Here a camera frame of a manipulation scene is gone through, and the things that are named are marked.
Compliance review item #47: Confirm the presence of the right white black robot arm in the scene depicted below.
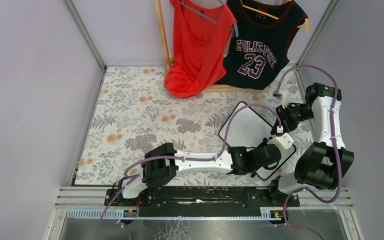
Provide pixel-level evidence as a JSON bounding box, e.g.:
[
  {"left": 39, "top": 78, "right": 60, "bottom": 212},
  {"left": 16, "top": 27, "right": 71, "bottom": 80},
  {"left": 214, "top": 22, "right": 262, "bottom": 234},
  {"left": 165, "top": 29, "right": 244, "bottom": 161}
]
[{"left": 274, "top": 83, "right": 354, "bottom": 193}]

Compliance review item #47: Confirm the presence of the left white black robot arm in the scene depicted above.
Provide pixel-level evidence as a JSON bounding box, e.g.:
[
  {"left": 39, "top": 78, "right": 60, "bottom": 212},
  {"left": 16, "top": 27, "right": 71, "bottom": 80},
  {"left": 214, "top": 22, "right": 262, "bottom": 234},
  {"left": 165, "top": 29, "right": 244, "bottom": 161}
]
[{"left": 120, "top": 137, "right": 286, "bottom": 199}]

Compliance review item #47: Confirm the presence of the navy basketball jersey 23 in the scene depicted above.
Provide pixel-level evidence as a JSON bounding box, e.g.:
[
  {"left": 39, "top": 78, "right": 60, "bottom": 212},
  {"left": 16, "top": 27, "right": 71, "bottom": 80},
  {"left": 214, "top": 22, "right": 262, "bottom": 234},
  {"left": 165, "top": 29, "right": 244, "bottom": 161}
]
[{"left": 217, "top": 0, "right": 308, "bottom": 90}]

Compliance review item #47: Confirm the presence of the yellow clothes hanger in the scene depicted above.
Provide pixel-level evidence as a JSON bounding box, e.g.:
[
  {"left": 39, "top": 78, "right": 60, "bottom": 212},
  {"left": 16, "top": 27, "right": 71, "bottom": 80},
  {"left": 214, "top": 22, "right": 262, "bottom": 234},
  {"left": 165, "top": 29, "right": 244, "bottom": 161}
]
[{"left": 240, "top": 0, "right": 310, "bottom": 34}]

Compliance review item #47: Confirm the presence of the red tank top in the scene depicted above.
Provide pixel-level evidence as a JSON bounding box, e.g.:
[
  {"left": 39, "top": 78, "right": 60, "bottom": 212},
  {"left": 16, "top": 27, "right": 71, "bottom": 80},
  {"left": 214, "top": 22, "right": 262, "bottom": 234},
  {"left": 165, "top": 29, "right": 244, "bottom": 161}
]
[{"left": 165, "top": 0, "right": 237, "bottom": 99}]

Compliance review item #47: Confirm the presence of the wooden clothes rack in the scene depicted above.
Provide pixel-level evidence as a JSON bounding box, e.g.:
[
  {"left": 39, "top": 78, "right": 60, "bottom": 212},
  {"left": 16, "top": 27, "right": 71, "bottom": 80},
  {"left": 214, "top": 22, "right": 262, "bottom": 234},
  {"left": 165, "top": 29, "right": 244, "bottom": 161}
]
[{"left": 154, "top": 0, "right": 270, "bottom": 93}]

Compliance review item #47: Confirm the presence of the grey clothes hanger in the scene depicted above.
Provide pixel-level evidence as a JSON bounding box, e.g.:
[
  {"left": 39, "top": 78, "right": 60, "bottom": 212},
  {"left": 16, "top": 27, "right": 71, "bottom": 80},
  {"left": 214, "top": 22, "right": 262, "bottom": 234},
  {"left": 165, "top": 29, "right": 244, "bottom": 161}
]
[{"left": 180, "top": 0, "right": 239, "bottom": 37}]

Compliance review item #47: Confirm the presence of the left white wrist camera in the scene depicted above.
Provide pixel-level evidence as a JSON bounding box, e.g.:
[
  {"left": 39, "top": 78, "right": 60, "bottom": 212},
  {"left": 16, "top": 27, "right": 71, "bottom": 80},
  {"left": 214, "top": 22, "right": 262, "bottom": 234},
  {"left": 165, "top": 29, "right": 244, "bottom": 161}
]
[{"left": 268, "top": 132, "right": 295, "bottom": 156}]

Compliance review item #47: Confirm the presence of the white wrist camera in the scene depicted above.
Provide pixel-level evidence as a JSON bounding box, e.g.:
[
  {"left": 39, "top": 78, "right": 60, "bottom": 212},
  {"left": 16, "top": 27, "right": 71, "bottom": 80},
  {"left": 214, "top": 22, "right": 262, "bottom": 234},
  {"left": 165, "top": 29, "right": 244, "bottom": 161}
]
[
  {"left": 272, "top": 90, "right": 291, "bottom": 108},
  {"left": 268, "top": 132, "right": 295, "bottom": 156}
]

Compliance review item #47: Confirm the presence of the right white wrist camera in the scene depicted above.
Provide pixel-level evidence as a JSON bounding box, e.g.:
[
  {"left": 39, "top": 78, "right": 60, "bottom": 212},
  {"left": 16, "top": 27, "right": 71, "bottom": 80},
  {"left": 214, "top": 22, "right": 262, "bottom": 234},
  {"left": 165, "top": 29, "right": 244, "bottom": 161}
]
[{"left": 272, "top": 90, "right": 291, "bottom": 108}]

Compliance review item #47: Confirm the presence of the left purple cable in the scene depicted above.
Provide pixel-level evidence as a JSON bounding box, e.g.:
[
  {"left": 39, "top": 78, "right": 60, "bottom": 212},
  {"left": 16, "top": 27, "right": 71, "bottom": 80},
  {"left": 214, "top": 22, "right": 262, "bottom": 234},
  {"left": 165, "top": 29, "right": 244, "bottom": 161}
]
[{"left": 94, "top": 103, "right": 284, "bottom": 240}]

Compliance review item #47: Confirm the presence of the grey slotted cable duct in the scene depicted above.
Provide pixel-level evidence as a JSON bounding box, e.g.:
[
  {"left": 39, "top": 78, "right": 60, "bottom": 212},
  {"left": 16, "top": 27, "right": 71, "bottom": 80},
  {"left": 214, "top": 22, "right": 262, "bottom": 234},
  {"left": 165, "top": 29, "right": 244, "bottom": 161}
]
[{"left": 66, "top": 207, "right": 283, "bottom": 221}]

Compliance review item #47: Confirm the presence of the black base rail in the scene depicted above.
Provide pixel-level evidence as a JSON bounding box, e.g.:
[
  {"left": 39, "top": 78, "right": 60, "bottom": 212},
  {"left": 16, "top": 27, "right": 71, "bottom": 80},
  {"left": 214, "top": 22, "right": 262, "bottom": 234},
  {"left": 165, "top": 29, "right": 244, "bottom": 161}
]
[{"left": 104, "top": 186, "right": 300, "bottom": 213}]

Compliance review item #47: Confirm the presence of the aluminium frame post right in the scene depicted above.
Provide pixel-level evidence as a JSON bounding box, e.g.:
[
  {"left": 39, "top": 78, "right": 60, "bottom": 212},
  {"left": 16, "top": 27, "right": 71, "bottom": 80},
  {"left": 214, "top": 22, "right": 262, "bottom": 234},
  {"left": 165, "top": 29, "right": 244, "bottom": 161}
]
[{"left": 296, "top": 0, "right": 341, "bottom": 65}]

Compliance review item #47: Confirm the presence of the aluminium frame post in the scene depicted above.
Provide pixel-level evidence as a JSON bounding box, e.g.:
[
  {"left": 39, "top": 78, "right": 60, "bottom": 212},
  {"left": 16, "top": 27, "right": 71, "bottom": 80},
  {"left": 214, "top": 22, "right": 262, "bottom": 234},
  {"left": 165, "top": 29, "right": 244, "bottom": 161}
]
[
  {"left": 62, "top": 0, "right": 107, "bottom": 71},
  {"left": 296, "top": 0, "right": 341, "bottom": 65}
]

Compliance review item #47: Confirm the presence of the aluminium frame post left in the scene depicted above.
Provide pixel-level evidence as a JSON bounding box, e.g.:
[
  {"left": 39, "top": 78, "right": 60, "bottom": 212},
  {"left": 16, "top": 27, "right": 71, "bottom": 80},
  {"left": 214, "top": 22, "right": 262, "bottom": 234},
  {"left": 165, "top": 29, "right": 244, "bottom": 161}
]
[{"left": 62, "top": 0, "right": 107, "bottom": 71}]

